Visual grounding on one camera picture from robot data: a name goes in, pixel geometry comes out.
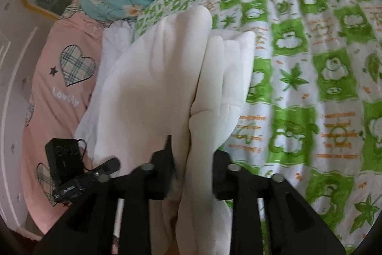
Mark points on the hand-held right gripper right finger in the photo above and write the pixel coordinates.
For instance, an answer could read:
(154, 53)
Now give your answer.
(228, 177)

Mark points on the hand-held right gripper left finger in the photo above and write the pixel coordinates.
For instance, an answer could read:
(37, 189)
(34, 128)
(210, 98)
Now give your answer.
(149, 180)

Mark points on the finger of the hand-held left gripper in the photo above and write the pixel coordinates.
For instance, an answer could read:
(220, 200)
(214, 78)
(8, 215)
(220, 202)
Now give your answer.
(106, 166)

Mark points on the white zip hoodie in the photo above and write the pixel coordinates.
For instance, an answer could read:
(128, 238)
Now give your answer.
(149, 78)

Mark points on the pink heart-print blanket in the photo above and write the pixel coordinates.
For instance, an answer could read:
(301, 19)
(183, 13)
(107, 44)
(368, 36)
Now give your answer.
(56, 111)

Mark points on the green checked bed sheet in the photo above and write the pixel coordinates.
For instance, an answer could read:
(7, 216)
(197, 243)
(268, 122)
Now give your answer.
(298, 78)

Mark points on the white folded garment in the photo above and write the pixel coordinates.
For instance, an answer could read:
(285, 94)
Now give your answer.
(115, 41)

